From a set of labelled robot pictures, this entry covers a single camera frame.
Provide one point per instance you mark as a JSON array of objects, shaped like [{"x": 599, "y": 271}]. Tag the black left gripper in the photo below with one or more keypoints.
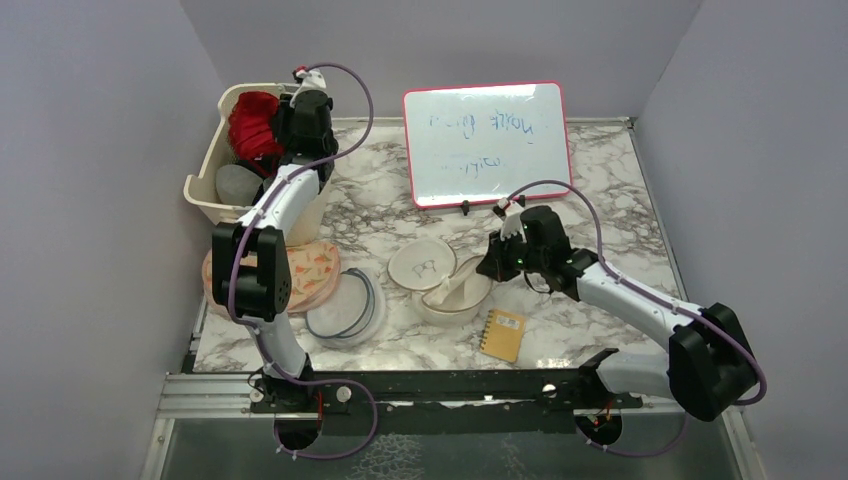
[{"x": 289, "y": 142}]

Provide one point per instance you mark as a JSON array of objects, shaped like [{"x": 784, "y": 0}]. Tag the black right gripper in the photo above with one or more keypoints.
[{"x": 493, "y": 264}]

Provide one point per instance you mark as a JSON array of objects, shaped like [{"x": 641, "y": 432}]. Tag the red bra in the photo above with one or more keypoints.
[{"x": 250, "y": 134}]

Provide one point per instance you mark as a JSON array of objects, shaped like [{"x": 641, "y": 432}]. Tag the white mesh laundry bag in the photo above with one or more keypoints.
[{"x": 445, "y": 292}]

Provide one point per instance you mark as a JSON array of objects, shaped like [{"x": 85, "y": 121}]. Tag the grey bra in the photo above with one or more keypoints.
[{"x": 234, "y": 186}]

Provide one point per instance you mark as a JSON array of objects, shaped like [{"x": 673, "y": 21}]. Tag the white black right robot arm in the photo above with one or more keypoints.
[{"x": 706, "y": 364}]

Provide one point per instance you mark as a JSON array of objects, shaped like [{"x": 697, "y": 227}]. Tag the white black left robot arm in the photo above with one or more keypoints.
[{"x": 251, "y": 274}]

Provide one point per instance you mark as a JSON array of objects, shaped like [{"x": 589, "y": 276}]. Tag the floral pink laundry bag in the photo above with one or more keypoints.
[{"x": 315, "y": 270}]

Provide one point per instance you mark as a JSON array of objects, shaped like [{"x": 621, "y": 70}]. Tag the white blue-trimmed mesh bag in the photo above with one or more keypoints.
[{"x": 353, "y": 314}]

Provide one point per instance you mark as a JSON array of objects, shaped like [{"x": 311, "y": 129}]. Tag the black garment in basket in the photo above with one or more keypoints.
[{"x": 263, "y": 169}]

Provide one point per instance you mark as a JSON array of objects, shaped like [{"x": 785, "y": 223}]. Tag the yellow spiral notebook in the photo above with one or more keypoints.
[{"x": 502, "y": 335}]

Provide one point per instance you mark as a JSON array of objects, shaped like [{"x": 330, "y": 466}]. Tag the pink framed whiteboard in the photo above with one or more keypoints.
[{"x": 477, "y": 144}]

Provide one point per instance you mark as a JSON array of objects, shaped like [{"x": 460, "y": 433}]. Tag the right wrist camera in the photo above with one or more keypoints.
[{"x": 509, "y": 211}]

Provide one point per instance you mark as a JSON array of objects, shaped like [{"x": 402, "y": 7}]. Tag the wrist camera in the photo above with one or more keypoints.
[
  {"x": 309, "y": 79},
  {"x": 509, "y": 211}
]

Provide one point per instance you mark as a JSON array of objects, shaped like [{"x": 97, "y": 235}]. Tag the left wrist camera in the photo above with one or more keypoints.
[{"x": 309, "y": 79}]

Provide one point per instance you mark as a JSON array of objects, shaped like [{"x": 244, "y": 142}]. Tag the black metal base rail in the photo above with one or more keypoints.
[{"x": 439, "y": 401}]

